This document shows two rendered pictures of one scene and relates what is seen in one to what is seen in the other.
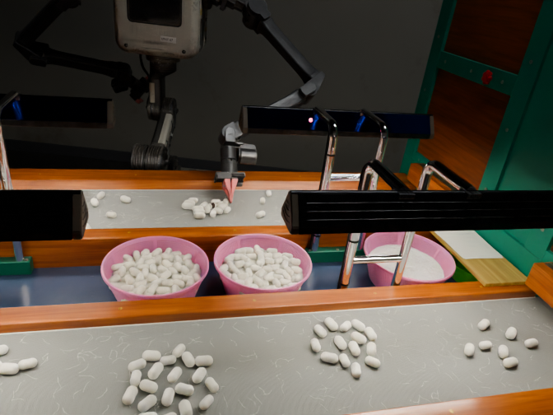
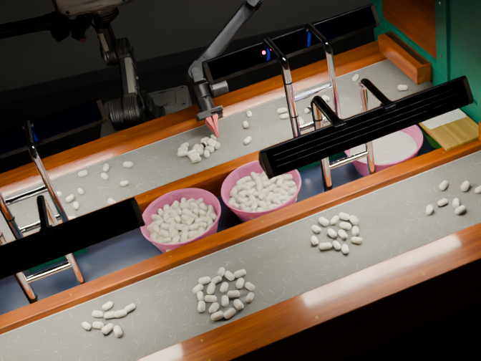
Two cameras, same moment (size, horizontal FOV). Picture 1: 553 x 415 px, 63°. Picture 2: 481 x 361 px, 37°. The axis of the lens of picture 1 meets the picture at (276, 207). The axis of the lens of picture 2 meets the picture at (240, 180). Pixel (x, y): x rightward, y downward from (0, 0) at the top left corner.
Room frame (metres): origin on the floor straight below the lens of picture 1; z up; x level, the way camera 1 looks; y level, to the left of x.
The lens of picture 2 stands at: (-0.80, -0.12, 2.25)
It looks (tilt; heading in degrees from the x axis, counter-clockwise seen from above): 38 degrees down; 6
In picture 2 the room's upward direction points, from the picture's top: 14 degrees counter-clockwise
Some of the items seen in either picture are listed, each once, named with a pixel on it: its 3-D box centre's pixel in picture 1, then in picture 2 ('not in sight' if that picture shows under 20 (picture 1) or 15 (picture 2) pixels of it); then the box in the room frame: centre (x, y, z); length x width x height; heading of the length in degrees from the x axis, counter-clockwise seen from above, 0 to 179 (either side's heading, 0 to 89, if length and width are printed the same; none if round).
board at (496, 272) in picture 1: (472, 250); (440, 117); (1.20, -0.61, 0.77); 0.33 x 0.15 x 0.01; 16
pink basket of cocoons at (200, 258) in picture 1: (156, 277); (183, 225); (0.95, 0.29, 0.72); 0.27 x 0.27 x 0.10
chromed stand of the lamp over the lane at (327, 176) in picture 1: (337, 184); (305, 97); (1.29, -0.18, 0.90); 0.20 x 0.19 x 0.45; 106
